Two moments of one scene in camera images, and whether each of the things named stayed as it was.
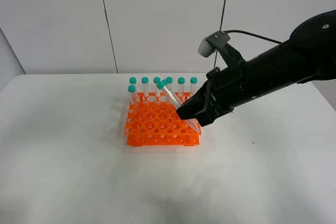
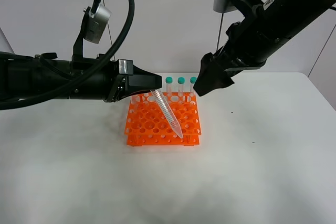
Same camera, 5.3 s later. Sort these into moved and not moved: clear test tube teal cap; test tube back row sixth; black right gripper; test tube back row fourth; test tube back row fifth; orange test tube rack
Moved: black right gripper; clear test tube teal cap
Not moved: test tube back row fifth; test tube back row fourth; test tube back row sixth; orange test tube rack
